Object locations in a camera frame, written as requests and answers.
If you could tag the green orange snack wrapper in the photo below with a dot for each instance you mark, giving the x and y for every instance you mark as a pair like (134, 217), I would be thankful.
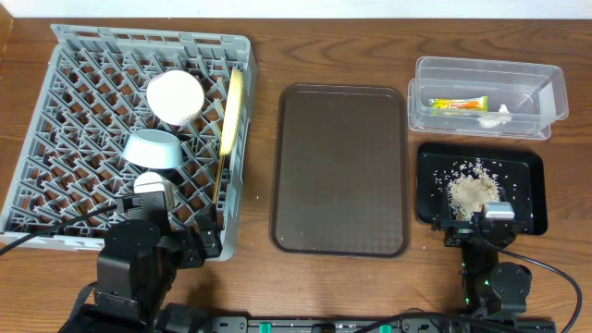
(475, 104)

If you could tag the grey dishwasher rack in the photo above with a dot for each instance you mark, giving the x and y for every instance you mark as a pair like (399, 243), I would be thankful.
(71, 169)

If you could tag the brown serving tray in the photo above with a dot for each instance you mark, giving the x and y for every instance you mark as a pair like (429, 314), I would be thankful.
(341, 181)

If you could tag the clear plastic waste bin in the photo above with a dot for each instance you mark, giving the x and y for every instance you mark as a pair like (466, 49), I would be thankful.
(535, 95)

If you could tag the pink bowl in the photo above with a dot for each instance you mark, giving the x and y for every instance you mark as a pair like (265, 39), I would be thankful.
(175, 97)

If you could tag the spilled rice pile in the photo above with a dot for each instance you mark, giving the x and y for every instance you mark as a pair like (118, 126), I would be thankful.
(468, 185)

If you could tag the white tissue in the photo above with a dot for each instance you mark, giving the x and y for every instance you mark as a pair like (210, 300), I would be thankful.
(493, 119)

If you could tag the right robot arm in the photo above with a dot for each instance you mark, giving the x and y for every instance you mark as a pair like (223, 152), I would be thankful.
(494, 290)

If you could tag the black food waste tray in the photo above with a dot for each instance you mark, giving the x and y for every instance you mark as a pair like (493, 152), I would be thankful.
(518, 173)

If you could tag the light blue bowl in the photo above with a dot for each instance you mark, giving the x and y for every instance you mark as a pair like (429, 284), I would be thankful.
(153, 148)

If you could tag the yellow plate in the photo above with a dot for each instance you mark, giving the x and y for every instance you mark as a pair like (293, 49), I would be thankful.
(232, 112)

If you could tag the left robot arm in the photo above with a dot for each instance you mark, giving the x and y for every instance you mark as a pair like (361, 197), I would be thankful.
(135, 271)

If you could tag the wooden chopstick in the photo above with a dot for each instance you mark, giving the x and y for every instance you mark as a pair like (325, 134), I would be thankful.
(219, 171)

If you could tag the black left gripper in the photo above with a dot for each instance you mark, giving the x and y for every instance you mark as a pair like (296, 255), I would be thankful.
(193, 256)

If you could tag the white cup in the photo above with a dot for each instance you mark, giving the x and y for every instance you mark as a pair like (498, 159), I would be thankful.
(151, 182)

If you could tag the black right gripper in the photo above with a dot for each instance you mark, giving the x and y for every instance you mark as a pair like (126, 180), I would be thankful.
(460, 232)

